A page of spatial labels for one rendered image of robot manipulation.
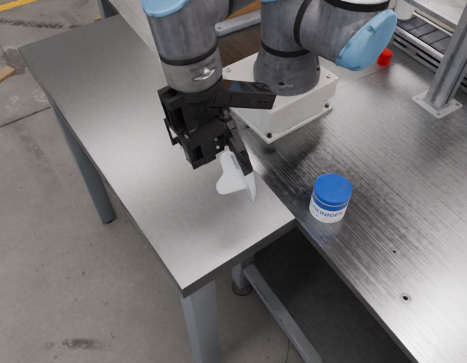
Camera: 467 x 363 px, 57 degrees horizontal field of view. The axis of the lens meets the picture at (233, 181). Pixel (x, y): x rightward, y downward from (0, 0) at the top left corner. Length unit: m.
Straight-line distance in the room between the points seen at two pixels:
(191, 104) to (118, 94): 0.56
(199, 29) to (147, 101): 0.60
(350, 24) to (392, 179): 0.34
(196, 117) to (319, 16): 0.33
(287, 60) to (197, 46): 0.42
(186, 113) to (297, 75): 0.41
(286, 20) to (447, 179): 0.47
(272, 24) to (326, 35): 0.13
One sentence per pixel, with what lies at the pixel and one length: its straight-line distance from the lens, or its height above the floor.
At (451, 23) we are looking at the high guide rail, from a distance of 1.23.
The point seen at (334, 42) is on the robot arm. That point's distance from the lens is 0.80.
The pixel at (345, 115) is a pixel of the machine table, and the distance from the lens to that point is 1.07.
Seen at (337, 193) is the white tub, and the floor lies 0.90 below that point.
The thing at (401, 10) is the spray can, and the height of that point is 0.91.
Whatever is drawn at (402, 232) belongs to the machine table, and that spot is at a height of 0.83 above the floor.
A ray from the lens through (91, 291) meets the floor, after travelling 1.76.
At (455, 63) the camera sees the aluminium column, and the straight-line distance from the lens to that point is 1.09.
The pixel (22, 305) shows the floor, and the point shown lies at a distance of 1.83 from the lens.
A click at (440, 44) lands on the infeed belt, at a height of 0.88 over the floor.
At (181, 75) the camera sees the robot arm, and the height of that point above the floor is 1.20.
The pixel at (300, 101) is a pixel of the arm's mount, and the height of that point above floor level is 0.91.
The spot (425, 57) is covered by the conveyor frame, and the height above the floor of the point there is 0.85.
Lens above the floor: 1.52
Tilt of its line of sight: 50 degrees down
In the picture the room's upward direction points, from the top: straight up
